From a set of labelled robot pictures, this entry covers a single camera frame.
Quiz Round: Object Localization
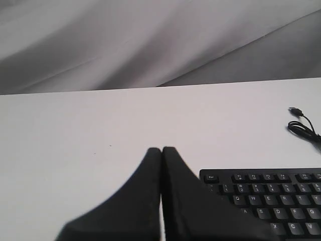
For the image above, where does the black acer keyboard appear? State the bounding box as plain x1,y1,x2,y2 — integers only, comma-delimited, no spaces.
199,168,320,240

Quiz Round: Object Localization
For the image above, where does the black USB cable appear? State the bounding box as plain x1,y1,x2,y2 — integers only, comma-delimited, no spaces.
287,106,321,151

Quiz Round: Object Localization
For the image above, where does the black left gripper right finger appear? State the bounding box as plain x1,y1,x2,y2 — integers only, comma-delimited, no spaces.
162,147,279,240

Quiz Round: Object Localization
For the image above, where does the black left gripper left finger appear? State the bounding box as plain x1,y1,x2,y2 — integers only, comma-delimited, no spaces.
56,148,161,240

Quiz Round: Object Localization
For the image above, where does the grey backdrop cloth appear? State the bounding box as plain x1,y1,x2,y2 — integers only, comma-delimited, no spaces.
1,1,320,94

